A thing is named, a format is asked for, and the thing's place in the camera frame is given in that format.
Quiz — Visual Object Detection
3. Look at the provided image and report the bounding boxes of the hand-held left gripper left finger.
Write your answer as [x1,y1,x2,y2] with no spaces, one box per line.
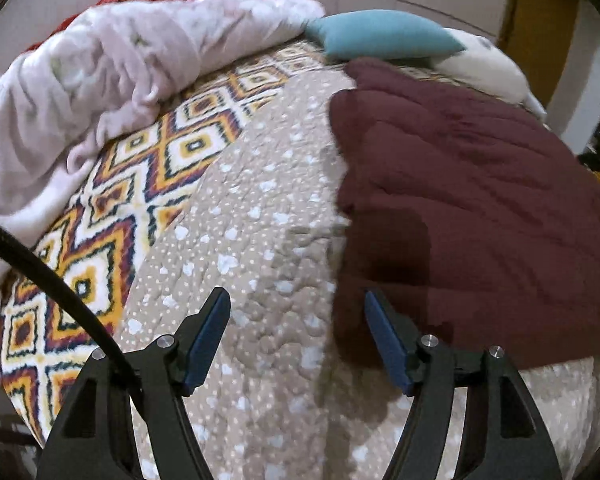
[35,287,232,480]

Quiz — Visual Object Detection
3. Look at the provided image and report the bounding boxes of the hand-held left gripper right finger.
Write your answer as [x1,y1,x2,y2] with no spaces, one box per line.
[363,289,564,480]

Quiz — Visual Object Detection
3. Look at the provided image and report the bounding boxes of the maroon quilted jacket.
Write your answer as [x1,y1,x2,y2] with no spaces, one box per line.
[327,57,600,372]

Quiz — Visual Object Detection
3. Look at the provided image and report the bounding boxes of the beige dotted quilt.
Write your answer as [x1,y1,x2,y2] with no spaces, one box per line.
[114,59,600,480]

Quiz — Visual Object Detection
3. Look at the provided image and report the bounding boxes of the geometric patterned blanket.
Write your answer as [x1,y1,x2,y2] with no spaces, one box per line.
[0,39,342,450]

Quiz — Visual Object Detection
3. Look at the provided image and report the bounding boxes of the pink white fleece blanket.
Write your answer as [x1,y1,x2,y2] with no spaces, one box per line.
[0,0,327,411]

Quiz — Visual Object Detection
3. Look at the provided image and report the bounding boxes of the white plush pillow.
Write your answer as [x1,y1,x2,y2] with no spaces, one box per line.
[430,27,549,120]

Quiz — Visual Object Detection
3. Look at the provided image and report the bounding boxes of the teal pillow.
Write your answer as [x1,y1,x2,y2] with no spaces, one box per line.
[303,10,467,64]

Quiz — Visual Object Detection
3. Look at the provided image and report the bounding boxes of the wooden door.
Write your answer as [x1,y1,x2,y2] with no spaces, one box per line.
[496,0,582,107]

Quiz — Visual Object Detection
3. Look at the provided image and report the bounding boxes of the white rounded headboard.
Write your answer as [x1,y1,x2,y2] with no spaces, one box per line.
[0,0,157,78]

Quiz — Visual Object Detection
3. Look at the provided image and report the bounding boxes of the black braided cable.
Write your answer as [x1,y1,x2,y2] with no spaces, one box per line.
[0,217,147,411]

